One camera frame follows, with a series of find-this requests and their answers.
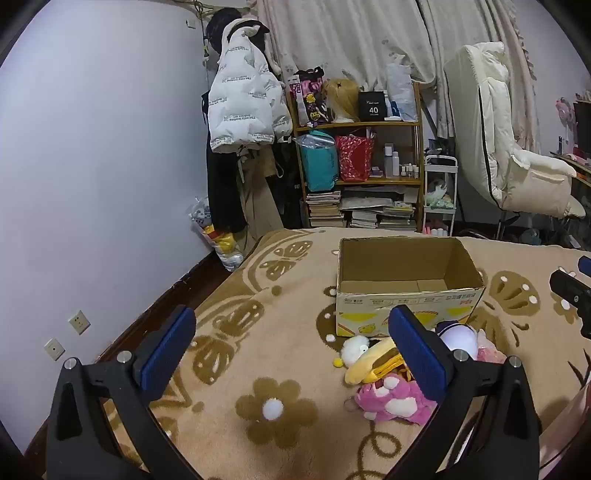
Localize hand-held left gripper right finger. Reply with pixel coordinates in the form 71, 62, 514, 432
387, 305, 542, 480

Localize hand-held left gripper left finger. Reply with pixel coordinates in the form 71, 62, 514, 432
45, 305, 202, 480

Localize pink bear plush toy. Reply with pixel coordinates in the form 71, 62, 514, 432
355, 373, 438, 425

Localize printed cardboard box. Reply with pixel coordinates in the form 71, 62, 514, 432
336, 237, 486, 337

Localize white marshmallow plush toy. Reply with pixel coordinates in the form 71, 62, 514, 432
438, 324, 478, 361

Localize yellow white duck plush toy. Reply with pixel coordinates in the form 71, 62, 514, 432
335, 335, 403, 385

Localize wooden side desk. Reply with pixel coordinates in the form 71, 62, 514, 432
549, 150, 591, 185

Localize beige flower blanket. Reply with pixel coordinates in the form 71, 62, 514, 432
44, 228, 591, 480

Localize clear bag of toys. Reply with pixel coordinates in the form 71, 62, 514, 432
190, 196, 245, 272

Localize stack of books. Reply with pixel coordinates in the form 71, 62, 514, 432
342, 194, 419, 232
305, 190, 345, 228

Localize pink fan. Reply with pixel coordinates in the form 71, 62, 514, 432
555, 96, 575, 134

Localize black coat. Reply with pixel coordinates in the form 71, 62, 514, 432
205, 90, 247, 234

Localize white recliner chair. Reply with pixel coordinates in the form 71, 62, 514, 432
443, 41, 587, 220

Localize white trolley cart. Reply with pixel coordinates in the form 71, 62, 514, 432
422, 154, 459, 237

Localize beige coat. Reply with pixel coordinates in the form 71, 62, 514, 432
235, 147, 284, 259

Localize red bag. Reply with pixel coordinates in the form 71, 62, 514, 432
335, 134, 376, 182

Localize teal bag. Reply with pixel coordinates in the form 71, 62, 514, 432
295, 130, 339, 193

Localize wooden shelf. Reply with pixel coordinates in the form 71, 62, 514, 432
285, 82, 426, 234

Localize white plastic bag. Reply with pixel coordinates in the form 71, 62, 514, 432
385, 62, 419, 121

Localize black box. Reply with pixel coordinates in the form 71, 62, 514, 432
358, 91, 387, 122

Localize white puffer jacket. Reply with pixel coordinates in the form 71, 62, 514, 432
208, 18, 293, 154

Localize blonde wig head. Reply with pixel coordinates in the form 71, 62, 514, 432
322, 78, 358, 123

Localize pink black bag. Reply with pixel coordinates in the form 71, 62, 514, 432
287, 67, 331, 127

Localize pale curtains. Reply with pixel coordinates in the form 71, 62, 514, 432
254, 0, 541, 153

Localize black hat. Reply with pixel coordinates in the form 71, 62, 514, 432
205, 8, 271, 51

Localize dark wooden bed frame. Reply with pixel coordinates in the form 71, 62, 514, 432
23, 249, 234, 455

